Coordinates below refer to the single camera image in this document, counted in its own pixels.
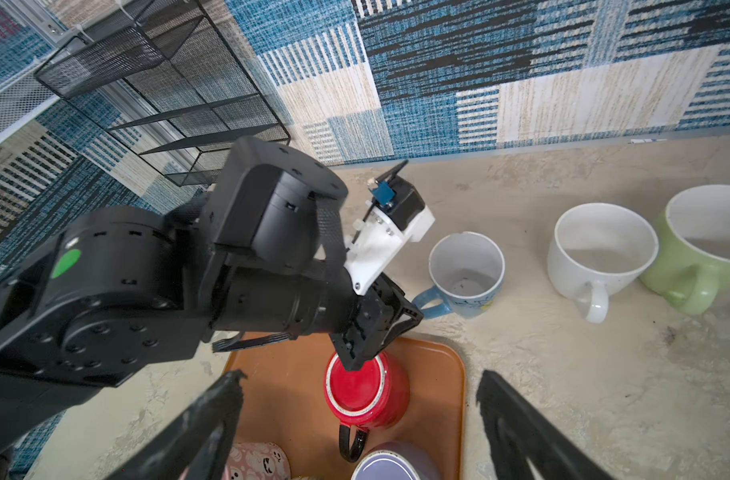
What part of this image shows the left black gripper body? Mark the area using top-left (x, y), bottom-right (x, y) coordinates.
top-left (197, 137), bottom-right (422, 371)

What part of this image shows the purple mug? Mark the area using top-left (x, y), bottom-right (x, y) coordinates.
top-left (351, 441), bottom-right (442, 480)

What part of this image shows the white wire mesh basket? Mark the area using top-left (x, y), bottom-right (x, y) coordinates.
top-left (0, 62), bottom-right (59, 144)

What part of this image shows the pink ghost mug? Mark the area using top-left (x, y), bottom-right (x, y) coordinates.
top-left (222, 442), bottom-right (291, 480)

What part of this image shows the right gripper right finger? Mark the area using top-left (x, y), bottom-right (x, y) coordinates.
top-left (476, 370), bottom-right (610, 479)

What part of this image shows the brown plastic tray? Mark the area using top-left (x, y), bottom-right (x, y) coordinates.
top-left (226, 335), bottom-right (466, 479)

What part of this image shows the black wire shelf rack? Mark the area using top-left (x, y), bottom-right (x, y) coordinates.
top-left (34, 1), bottom-right (290, 186)

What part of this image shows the blue dotted mug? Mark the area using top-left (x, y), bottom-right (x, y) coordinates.
top-left (412, 232), bottom-right (506, 319)

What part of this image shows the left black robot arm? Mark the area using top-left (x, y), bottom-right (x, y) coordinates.
top-left (0, 137), bottom-right (422, 454)

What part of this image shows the light green mug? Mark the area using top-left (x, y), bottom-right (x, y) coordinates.
top-left (641, 184), bottom-right (730, 315)

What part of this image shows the red mug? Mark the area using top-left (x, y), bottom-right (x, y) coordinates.
top-left (324, 352), bottom-right (410, 463)

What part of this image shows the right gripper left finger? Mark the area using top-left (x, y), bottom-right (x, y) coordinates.
top-left (109, 370), bottom-right (246, 479)

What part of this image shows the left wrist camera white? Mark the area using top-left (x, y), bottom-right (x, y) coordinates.
top-left (344, 160), bottom-right (435, 296)

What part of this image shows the white mug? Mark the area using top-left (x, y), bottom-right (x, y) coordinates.
top-left (547, 203), bottom-right (659, 324)

